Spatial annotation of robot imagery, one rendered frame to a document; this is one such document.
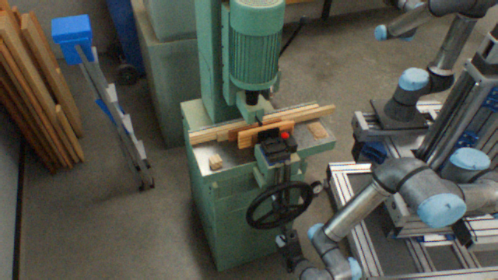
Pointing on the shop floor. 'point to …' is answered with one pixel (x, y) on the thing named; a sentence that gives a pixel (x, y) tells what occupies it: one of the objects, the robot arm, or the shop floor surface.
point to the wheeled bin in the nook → (128, 29)
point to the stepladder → (100, 89)
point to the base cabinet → (234, 220)
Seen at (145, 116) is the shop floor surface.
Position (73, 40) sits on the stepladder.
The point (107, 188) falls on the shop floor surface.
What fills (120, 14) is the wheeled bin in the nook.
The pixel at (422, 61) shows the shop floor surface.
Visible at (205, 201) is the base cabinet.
